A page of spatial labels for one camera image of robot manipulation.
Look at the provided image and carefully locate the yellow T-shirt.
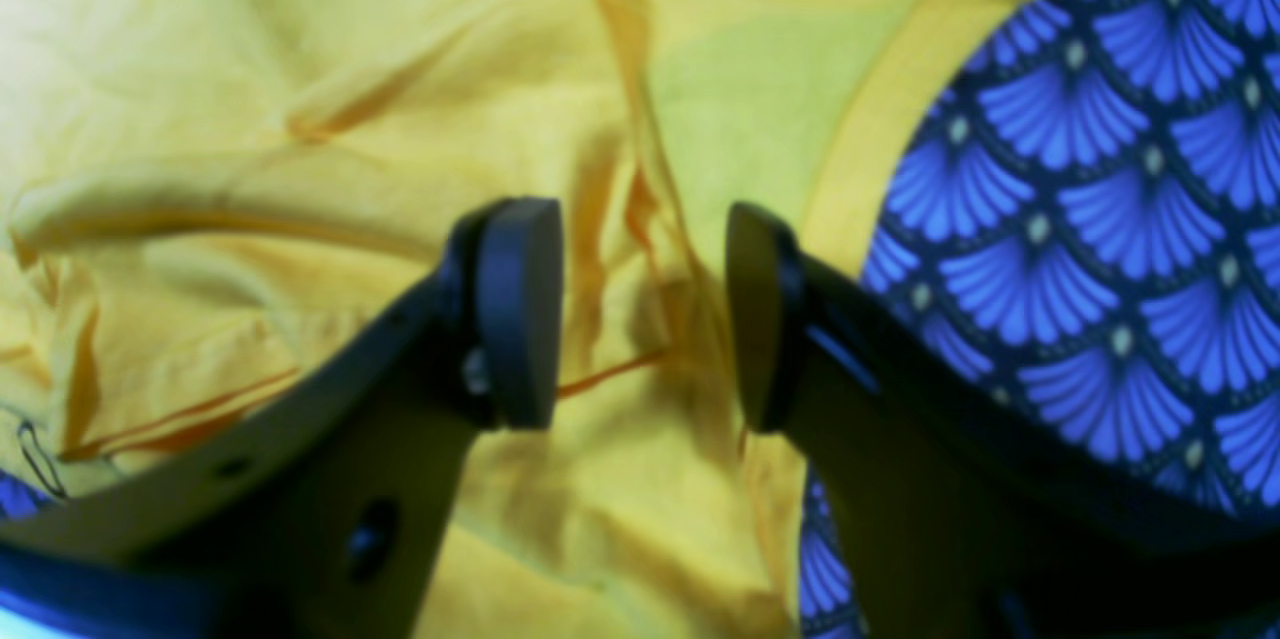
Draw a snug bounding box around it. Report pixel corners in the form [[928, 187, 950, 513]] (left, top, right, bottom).
[[0, 0, 1043, 639]]

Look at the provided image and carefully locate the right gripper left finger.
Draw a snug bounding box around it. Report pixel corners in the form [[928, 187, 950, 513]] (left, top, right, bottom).
[[3, 197, 564, 638]]

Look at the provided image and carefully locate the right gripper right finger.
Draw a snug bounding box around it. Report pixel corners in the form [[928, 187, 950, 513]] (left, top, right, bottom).
[[724, 202, 1277, 638]]

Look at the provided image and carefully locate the blue fan-patterned tablecloth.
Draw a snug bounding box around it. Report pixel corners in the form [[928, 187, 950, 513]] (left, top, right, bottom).
[[0, 0, 1280, 639]]

